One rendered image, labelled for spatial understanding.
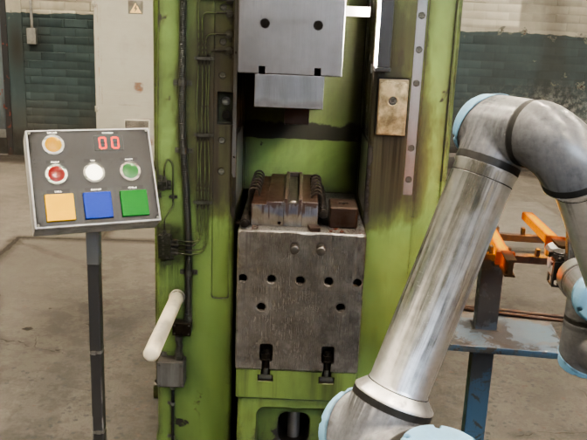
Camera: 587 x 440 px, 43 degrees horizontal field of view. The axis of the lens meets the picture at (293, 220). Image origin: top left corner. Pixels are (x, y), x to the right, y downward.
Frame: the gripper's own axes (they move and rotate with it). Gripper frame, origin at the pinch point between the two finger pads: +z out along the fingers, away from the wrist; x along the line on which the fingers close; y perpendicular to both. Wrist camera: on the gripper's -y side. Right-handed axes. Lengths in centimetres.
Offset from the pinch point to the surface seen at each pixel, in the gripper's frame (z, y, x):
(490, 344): 7.0, 31.5, -11.7
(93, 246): 17, 16, -126
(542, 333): 17.3, 31.1, 4.0
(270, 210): 31, 5, -76
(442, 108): 50, -27, -27
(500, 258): 1.0, 5.6, -13.0
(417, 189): 50, -1, -32
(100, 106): 529, 36, -309
